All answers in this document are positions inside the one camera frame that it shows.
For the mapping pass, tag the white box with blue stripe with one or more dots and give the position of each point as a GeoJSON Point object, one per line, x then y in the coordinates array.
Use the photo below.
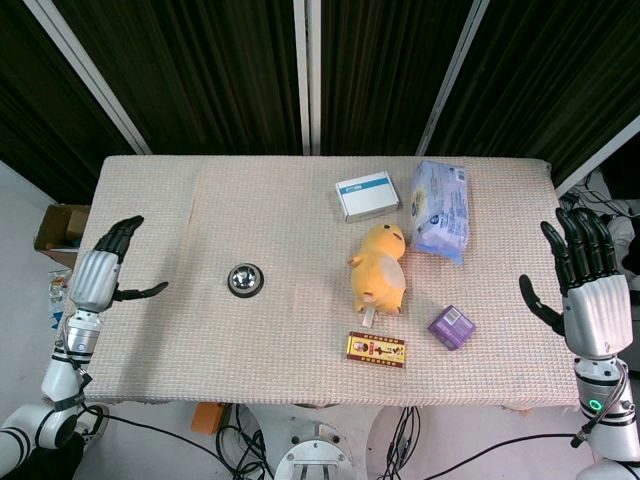
{"type": "Point", "coordinates": [366, 196]}

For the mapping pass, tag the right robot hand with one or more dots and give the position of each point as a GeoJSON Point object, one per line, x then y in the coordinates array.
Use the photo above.
{"type": "Point", "coordinates": [595, 300]}

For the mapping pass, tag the blue wet wipes pack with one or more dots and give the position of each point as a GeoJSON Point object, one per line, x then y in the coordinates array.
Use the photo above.
{"type": "Point", "coordinates": [441, 210]}

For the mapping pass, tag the brown cardboard box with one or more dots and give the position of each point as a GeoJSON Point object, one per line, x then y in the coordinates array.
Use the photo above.
{"type": "Point", "coordinates": [61, 235]}

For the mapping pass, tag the yellow plush duck toy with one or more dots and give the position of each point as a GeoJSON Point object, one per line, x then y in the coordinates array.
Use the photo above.
{"type": "Point", "coordinates": [379, 272]}

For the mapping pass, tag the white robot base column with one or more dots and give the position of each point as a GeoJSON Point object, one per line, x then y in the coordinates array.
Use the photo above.
{"type": "Point", "coordinates": [314, 450]}

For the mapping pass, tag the orange object under table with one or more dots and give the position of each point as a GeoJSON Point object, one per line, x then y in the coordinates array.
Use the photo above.
{"type": "Point", "coordinates": [207, 417]}

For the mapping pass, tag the beige woven table cloth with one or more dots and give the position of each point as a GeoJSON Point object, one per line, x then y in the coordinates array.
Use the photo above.
{"type": "Point", "coordinates": [310, 310]}

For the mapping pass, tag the small purple box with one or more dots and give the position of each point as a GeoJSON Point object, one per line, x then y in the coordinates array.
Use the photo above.
{"type": "Point", "coordinates": [452, 327]}

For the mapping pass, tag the colourful printed bag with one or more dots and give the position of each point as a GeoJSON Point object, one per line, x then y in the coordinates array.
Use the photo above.
{"type": "Point", "coordinates": [57, 300]}

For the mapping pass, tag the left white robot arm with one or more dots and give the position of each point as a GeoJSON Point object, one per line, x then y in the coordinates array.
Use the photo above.
{"type": "Point", "coordinates": [55, 380]}

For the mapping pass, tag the small metal bowl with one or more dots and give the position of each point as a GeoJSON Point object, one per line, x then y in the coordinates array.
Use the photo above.
{"type": "Point", "coordinates": [245, 281]}

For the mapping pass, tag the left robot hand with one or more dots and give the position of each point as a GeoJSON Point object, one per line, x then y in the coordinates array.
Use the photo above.
{"type": "Point", "coordinates": [94, 274]}

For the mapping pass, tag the red and gold flat box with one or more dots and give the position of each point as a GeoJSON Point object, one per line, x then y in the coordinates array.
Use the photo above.
{"type": "Point", "coordinates": [376, 350]}

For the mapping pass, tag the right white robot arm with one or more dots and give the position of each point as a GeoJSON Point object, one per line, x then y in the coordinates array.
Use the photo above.
{"type": "Point", "coordinates": [602, 415]}

